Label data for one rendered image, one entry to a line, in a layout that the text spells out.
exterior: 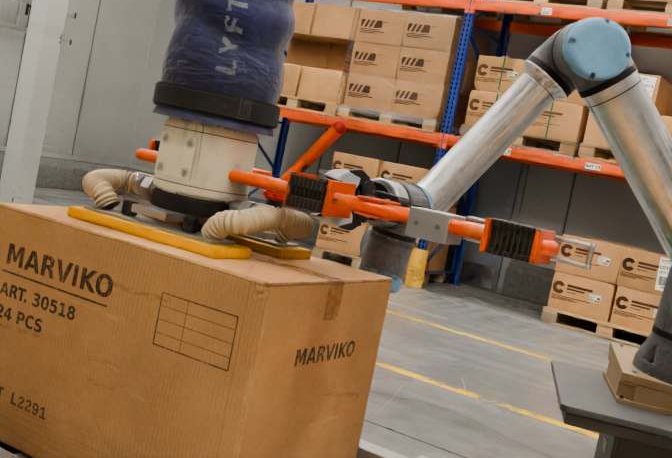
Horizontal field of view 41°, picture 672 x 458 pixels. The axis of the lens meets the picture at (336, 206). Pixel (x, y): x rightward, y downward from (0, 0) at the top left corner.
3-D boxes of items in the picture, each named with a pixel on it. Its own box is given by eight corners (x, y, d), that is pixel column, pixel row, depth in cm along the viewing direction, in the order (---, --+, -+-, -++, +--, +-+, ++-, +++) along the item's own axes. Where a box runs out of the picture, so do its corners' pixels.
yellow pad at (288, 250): (139, 220, 174) (144, 195, 173) (173, 222, 182) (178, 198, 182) (280, 260, 156) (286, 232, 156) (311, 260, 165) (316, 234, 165)
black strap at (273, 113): (125, 97, 156) (129, 75, 156) (208, 116, 176) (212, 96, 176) (225, 116, 144) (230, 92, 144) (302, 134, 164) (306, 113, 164)
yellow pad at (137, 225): (65, 215, 157) (70, 188, 157) (106, 218, 166) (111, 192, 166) (213, 260, 140) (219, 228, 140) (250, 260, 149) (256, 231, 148)
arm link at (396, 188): (403, 231, 167) (413, 180, 167) (391, 230, 163) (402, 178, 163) (363, 221, 172) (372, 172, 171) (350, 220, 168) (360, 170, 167)
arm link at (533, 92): (565, 14, 189) (346, 242, 196) (581, 8, 177) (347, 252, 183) (604, 52, 190) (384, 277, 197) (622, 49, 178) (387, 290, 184)
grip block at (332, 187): (279, 205, 146) (286, 170, 146) (311, 209, 154) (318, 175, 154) (322, 216, 142) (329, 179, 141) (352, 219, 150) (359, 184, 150)
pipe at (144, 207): (77, 196, 159) (83, 165, 158) (170, 204, 180) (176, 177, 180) (225, 238, 142) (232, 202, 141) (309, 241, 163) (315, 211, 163)
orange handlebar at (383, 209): (87, 151, 171) (90, 133, 171) (188, 166, 197) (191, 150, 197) (549, 262, 125) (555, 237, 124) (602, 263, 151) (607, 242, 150)
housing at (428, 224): (402, 234, 136) (408, 205, 136) (421, 235, 142) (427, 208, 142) (444, 244, 132) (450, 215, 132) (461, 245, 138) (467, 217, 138)
